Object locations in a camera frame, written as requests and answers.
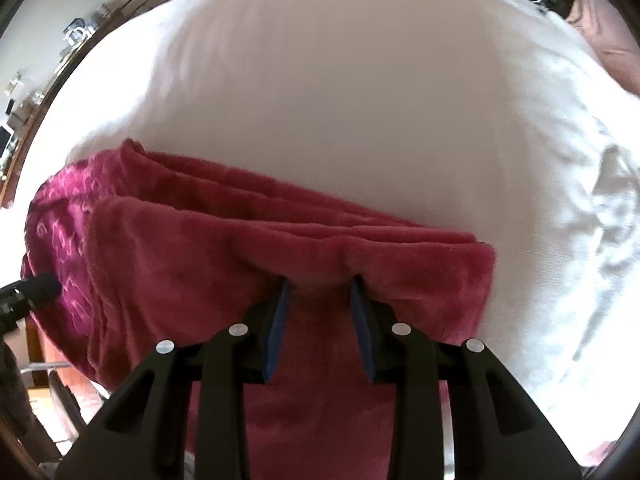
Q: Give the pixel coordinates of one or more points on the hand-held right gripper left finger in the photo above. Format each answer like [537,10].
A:
[277,330]

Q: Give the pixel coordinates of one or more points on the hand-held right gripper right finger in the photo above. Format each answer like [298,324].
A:
[362,330]

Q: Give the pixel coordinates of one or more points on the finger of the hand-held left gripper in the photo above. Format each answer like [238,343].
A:
[40,287]

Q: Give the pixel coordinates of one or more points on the magenta fleece pants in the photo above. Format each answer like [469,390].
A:
[175,240]

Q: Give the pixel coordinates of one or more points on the small white monitor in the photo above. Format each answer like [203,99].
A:
[6,140]

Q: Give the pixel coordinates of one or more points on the long wooden sideboard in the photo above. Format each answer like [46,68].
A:
[22,135]

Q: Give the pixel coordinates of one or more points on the clear electric kettle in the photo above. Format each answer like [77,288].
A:
[77,35]

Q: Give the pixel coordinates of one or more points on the pink pillow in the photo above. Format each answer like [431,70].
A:
[605,30]

